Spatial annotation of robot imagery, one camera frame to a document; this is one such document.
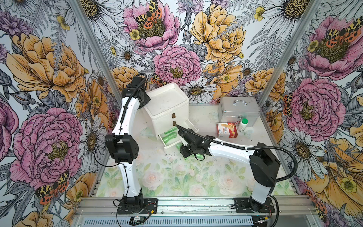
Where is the white bottom drawer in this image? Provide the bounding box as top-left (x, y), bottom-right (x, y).
top-left (157, 120), bottom-right (199, 150)

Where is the white drawer cabinet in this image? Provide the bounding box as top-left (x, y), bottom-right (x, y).
top-left (142, 83), bottom-right (189, 136)

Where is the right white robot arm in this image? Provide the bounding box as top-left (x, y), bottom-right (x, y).
top-left (177, 125), bottom-right (280, 213)

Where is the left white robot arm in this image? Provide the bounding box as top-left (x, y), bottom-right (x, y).
top-left (105, 73), bottom-right (150, 210)

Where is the red white cardboard box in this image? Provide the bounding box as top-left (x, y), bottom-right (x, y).
top-left (216, 123), bottom-right (238, 139)

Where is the silver metal case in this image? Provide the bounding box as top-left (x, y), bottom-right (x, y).
top-left (218, 96), bottom-right (260, 127)

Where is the white bottle green cap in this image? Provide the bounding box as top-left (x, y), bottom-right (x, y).
top-left (238, 118), bottom-right (248, 132)

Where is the black corrugated cable right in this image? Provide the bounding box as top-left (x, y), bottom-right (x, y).
top-left (175, 124), bottom-right (298, 183)

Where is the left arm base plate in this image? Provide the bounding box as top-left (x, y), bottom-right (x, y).
top-left (117, 197), bottom-right (158, 215)

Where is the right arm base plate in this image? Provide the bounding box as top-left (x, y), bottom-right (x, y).
top-left (231, 197), bottom-right (276, 213)

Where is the aluminium front rail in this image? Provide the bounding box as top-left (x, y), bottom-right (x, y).
top-left (75, 196), bottom-right (317, 218)

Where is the right aluminium corner post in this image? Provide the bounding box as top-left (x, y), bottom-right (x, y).
top-left (258, 0), bottom-right (322, 107)

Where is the aluminium corner post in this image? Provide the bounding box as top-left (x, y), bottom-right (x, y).
top-left (258, 0), bottom-right (322, 107)
top-left (70, 1), bottom-right (122, 105)

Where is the left aluminium corner post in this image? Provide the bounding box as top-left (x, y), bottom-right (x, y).
top-left (70, 1), bottom-right (122, 105)

